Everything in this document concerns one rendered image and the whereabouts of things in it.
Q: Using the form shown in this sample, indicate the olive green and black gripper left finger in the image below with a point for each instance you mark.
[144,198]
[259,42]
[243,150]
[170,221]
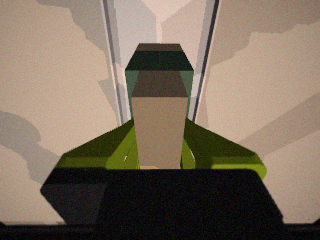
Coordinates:
[108,150]

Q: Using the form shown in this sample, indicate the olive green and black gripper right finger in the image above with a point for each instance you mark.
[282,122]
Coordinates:
[212,151]

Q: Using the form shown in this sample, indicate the white shallow rectangular tray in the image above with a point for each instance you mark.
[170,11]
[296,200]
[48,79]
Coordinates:
[191,23]

